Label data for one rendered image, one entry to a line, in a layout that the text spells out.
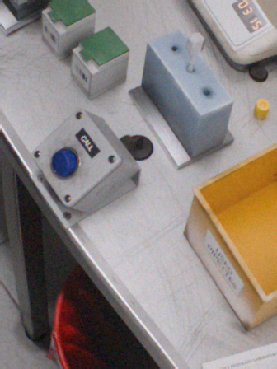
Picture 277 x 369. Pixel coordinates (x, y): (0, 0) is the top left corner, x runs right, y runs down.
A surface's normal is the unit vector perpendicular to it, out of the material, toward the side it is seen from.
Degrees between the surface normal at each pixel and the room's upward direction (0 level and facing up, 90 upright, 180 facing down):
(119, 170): 90
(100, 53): 0
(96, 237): 0
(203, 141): 90
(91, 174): 30
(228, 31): 25
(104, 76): 90
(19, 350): 0
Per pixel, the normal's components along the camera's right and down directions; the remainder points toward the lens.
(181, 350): 0.07, -0.44
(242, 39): -0.32, -0.25
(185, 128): -0.87, 0.42
